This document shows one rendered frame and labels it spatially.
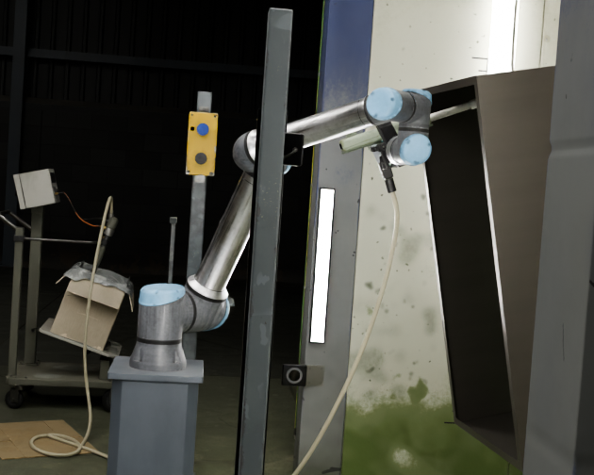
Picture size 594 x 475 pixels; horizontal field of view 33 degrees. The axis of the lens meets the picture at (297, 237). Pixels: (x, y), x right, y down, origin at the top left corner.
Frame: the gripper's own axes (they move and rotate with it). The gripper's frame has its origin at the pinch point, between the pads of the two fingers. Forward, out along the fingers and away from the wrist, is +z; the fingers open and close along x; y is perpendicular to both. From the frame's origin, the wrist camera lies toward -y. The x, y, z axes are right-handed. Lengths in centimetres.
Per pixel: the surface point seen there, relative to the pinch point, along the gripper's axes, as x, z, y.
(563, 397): -48, -202, 19
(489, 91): 26.0, -37.7, -6.9
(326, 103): 9, 79, -15
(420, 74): 48, 74, -14
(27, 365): -155, 262, 75
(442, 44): 61, 73, -22
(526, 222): 25, -39, 33
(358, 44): 29, 78, -33
